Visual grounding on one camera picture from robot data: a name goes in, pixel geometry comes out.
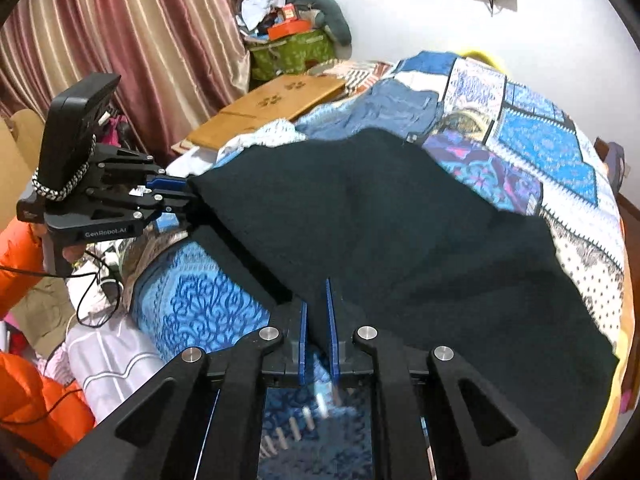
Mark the grey backpack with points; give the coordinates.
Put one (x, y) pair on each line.
(612, 165)

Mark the striped pink curtain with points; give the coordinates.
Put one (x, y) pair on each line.
(125, 35)

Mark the yellow bed sheet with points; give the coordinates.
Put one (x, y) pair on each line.
(625, 350)

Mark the white quilted blanket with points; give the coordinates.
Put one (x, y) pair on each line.
(110, 360)

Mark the yellow foam tube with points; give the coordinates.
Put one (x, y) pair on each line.
(482, 56)

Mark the blue jeans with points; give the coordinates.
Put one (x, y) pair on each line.
(385, 107)

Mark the wooden lap desk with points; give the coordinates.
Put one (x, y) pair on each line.
(260, 105)

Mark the grey long pillow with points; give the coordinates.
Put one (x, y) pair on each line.
(335, 15)

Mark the green patterned bag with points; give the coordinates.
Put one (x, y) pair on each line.
(290, 55)

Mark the white dotted cloth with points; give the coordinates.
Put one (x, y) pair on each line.
(270, 135)

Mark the black pants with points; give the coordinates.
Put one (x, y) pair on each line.
(380, 220)

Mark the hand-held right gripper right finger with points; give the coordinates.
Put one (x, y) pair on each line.
(332, 345)

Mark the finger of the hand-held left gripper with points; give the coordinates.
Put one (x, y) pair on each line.
(170, 183)
(170, 206)

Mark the small red box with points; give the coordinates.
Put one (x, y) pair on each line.
(288, 12)

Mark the crumpled white paper pile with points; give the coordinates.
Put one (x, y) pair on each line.
(257, 7)

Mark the orange box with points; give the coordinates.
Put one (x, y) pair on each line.
(290, 29)

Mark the cardboard box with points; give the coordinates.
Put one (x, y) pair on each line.
(17, 160)

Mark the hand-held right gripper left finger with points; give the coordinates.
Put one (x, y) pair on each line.
(302, 345)

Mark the orange jacket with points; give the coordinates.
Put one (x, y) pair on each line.
(35, 400)

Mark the blue patchwork blanket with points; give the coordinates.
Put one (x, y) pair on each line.
(540, 145)

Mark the striped cloth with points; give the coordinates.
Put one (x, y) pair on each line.
(360, 72)

